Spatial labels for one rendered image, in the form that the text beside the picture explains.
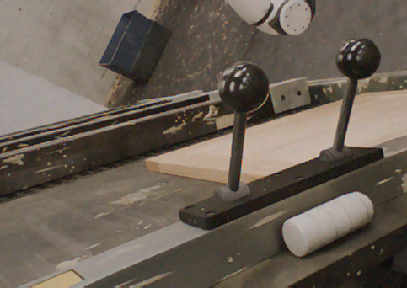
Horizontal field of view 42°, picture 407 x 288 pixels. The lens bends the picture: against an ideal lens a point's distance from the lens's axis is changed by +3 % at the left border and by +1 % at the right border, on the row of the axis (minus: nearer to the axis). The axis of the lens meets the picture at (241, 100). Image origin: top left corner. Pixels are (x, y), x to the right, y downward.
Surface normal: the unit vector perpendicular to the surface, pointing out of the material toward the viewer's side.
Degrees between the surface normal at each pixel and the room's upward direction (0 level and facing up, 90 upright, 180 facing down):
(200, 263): 90
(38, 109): 90
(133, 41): 91
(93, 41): 90
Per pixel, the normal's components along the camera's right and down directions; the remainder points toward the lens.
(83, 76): 0.48, 0.11
